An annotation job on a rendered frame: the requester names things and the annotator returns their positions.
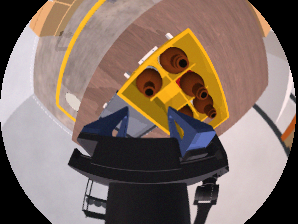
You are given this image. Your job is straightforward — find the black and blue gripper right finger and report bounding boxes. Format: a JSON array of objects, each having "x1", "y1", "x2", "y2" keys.
[{"x1": 167, "y1": 106, "x2": 216, "y2": 158}]

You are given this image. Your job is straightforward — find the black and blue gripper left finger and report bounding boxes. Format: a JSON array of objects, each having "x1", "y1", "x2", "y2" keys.
[{"x1": 81, "y1": 106, "x2": 129, "y2": 137}]

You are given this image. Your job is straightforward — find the yellow divided crate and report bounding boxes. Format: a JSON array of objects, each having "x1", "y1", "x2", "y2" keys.
[{"x1": 117, "y1": 28, "x2": 229, "y2": 135}]

